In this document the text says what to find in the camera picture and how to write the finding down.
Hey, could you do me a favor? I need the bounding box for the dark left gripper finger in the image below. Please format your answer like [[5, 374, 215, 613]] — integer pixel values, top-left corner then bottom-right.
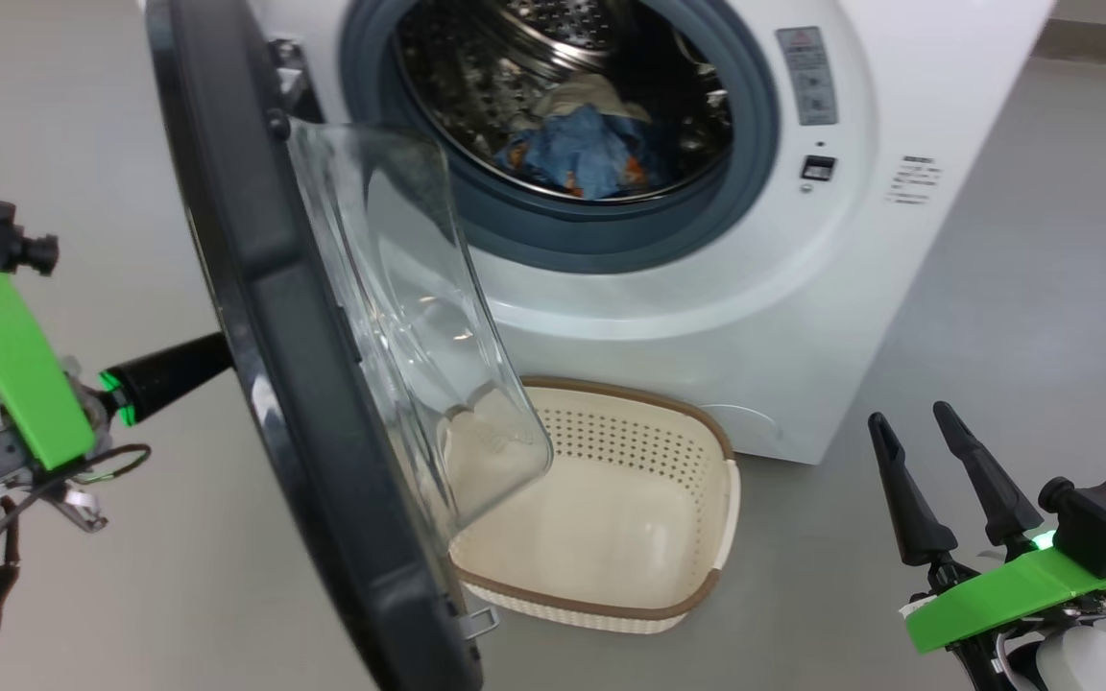
[[97, 331, 236, 428]]

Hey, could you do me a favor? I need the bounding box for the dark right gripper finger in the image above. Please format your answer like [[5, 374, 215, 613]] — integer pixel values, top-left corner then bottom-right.
[[932, 401, 1045, 549], [867, 413, 960, 568]]

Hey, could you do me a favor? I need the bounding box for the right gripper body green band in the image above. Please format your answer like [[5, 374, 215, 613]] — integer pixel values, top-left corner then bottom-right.
[[899, 531, 1106, 656]]

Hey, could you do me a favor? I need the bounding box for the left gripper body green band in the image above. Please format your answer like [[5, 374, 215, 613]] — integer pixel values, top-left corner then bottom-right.
[[0, 261, 110, 535]]

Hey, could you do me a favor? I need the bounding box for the black-rimmed glass washing machine door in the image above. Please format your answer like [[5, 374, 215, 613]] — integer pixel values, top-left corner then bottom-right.
[[145, 0, 555, 691]]

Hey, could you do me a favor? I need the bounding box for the blue garment with orange print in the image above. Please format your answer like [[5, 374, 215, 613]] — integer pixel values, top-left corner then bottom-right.
[[493, 104, 633, 201]]

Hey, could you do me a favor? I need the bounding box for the blue orange cream garment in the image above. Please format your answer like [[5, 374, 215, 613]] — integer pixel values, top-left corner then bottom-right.
[[526, 75, 656, 193]]

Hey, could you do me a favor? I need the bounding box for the white front-load washing machine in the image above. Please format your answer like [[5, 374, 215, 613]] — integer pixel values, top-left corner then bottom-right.
[[246, 0, 1058, 466]]

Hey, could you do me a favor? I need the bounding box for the cream perforated laundry basket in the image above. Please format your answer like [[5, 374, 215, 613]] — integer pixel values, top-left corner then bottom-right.
[[447, 376, 742, 636]]

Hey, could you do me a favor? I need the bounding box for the grey warning label sticker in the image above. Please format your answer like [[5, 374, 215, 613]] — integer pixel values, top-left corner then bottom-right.
[[776, 26, 840, 128]]

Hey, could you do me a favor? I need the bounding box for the brown thin left arm cable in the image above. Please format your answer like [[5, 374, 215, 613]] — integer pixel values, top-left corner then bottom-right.
[[0, 441, 153, 567]]

